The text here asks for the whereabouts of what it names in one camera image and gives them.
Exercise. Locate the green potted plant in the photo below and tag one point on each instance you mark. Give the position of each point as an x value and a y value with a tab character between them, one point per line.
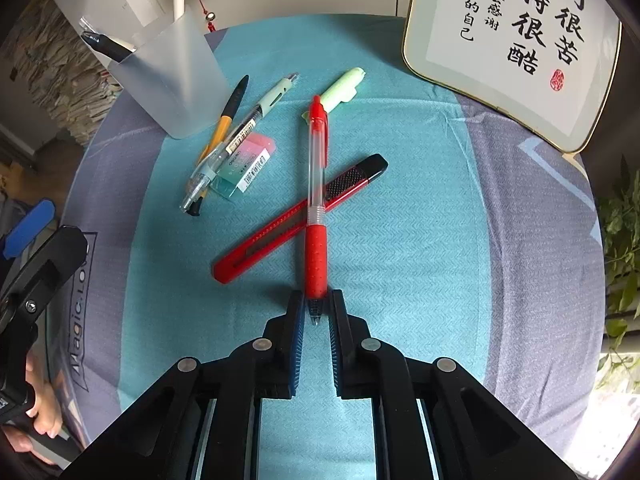
619	226

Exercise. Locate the blue grey tablecloth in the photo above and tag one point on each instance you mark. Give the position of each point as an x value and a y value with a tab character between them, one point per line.
372	278

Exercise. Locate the pink green eraser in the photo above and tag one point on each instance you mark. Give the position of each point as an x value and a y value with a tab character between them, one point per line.
238	172

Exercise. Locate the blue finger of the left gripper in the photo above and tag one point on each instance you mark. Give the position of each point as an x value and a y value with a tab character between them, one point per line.
27	229

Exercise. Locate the framed calligraphy sign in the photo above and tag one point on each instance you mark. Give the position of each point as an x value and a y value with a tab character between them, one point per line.
548	65

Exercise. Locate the tall stack of papers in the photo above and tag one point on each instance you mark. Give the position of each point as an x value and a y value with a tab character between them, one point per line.
62	75

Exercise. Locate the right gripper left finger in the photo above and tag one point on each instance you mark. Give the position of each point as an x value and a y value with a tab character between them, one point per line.
279	377

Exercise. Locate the translucent plastic pen cup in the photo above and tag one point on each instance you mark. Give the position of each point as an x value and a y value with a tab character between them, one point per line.
172	74

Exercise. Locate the clear mint gel pen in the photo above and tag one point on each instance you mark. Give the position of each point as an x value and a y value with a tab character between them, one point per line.
205	171

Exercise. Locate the person left hand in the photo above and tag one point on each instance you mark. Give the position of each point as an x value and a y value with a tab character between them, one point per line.
46	413

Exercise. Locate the orange black pen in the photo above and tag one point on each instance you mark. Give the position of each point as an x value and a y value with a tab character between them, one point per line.
220	133

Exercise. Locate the red gel pen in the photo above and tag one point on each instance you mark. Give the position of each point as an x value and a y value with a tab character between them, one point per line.
316	241

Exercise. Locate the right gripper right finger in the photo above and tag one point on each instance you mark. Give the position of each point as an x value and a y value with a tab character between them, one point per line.
352	377

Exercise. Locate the green highlighter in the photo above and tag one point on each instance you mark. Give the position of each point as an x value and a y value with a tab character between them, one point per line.
343	90

